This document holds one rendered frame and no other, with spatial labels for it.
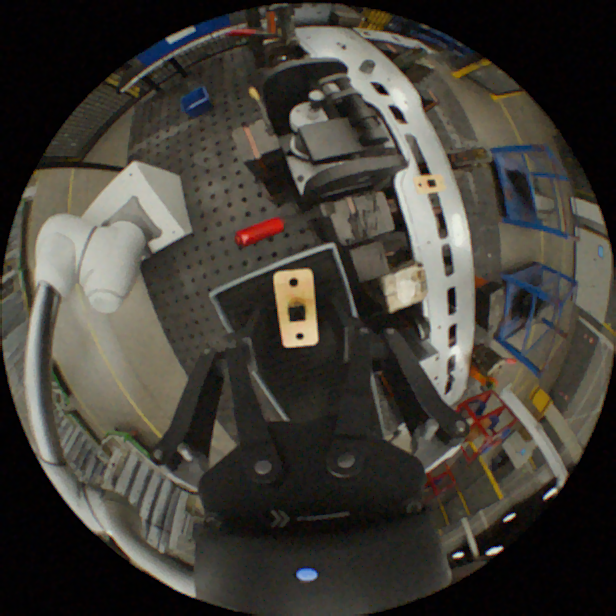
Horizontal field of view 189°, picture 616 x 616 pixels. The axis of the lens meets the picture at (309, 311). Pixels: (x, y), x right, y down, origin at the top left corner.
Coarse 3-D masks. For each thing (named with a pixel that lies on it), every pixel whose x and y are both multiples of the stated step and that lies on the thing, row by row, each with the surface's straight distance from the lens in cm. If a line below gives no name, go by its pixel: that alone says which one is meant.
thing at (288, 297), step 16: (288, 272) 21; (304, 272) 21; (288, 288) 21; (304, 288) 22; (288, 304) 22; (304, 304) 22; (288, 320) 23; (304, 320) 22; (288, 336) 23; (304, 336) 24
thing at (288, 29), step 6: (276, 6) 51; (282, 6) 52; (288, 6) 52; (294, 6) 54; (300, 6) 53; (276, 12) 53; (282, 12) 52; (288, 12) 53; (276, 18) 57; (282, 18) 53; (288, 18) 54; (282, 24) 54; (288, 24) 55; (282, 30) 58; (288, 30) 56; (294, 30) 56; (288, 36) 57; (294, 36) 58
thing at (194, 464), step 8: (184, 448) 10; (192, 448) 11; (184, 456) 10; (192, 456) 10; (200, 456) 10; (184, 464) 10; (192, 464) 10; (200, 464) 10; (208, 464) 11; (176, 472) 10; (184, 472) 10; (192, 472) 10; (200, 472) 10; (176, 480) 11; (184, 480) 10; (192, 480) 10; (192, 488) 10
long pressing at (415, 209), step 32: (320, 32) 78; (352, 32) 83; (352, 64) 60; (384, 64) 66; (384, 96) 54; (416, 96) 61; (416, 128) 52; (416, 192) 45; (448, 192) 51; (416, 224) 44; (448, 224) 49; (416, 256) 44; (448, 288) 52; (448, 320) 55; (448, 352) 61
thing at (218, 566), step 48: (288, 432) 9; (240, 480) 8; (288, 480) 8; (384, 480) 8; (240, 528) 8; (288, 528) 7; (336, 528) 7; (384, 528) 5; (432, 528) 6; (240, 576) 5; (288, 576) 5; (336, 576) 5; (384, 576) 5; (432, 576) 6
